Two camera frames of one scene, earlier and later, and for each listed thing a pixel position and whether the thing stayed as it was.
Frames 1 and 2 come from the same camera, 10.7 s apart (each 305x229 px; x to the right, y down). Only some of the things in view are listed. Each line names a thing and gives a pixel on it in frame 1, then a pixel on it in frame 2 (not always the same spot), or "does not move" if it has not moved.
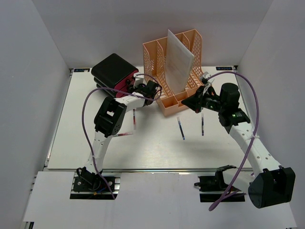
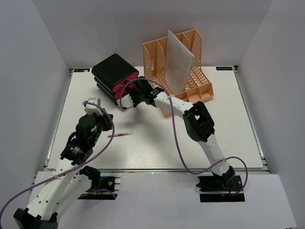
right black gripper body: [211, 102] -> [137, 97]
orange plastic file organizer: [170, 103] does not move
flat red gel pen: [125, 134] does not move
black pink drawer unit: [112, 73] does not move
